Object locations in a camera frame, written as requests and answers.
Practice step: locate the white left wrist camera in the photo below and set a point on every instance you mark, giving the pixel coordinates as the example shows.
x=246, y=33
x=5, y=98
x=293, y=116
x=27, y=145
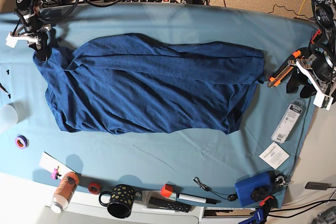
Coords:
x=323, y=101

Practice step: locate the orange bottle white cap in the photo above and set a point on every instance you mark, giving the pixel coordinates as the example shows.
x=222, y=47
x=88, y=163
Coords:
x=64, y=192

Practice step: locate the black dotted remote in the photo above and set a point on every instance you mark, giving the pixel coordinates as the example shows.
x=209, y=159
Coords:
x=169, y=205

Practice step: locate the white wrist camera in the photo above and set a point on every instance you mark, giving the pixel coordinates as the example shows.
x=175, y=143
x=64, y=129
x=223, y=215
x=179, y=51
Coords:
x=323, y=101
x=11, y=40

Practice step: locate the orange black utility knife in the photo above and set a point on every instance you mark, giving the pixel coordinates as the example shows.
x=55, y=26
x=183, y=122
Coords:
x=280, y=74

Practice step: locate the blue box with knob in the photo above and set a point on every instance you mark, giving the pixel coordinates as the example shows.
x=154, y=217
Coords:
x=256, y=188

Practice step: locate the purple tape roll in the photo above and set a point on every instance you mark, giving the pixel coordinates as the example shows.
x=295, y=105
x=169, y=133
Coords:
x=21, y=142

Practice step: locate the blue clamp bottom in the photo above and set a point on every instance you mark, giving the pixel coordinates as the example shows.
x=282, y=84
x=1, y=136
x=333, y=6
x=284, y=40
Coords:
x=261, y=214

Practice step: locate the translucent plastic cup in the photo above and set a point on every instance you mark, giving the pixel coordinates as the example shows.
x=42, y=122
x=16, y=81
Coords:
x=8, y=118

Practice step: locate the black yellow-dotted mug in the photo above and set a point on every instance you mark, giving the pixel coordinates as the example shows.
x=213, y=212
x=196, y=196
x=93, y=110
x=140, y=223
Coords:
x=120, y=202

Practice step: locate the orange cube block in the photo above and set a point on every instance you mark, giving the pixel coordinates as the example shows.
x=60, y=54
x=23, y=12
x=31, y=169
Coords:
x=167, y=191

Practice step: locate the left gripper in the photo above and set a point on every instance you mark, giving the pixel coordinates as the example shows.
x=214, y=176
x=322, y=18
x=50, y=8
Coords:
x=314, y=74

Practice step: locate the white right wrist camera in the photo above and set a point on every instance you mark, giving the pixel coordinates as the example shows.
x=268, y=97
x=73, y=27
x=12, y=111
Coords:
x=11, y=40

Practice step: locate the orange tape roll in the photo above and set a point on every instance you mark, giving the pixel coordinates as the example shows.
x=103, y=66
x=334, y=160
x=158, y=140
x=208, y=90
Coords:
x=94, y=188

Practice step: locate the orange black clamp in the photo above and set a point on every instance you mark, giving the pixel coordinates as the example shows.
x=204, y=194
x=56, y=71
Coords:
x=316, y=37

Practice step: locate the black adapter right edge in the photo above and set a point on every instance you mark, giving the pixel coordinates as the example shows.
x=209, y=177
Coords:
x=317, y=186

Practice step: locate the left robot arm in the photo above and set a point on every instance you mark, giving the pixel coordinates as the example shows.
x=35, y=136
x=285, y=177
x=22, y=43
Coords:
x=324, y=16

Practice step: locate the black marker pen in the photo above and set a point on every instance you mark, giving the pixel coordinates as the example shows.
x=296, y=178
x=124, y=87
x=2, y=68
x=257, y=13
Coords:
x=197, y=199

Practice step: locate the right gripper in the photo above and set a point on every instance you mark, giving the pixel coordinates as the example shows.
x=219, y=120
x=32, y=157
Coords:
x=38, y=40

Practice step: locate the clear plastic blister pack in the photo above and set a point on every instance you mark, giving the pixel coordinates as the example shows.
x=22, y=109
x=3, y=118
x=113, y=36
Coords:
x=288, y=121

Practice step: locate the pink clip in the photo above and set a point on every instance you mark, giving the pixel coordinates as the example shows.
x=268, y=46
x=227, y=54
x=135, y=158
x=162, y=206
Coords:
x=55, y=174

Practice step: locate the white paper leaflet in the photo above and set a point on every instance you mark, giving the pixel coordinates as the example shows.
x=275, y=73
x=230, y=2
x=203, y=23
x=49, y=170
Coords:
x=274, y=155

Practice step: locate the blue t-shirt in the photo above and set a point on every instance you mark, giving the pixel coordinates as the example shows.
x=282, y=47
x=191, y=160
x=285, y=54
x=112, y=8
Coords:
x=132, y=83

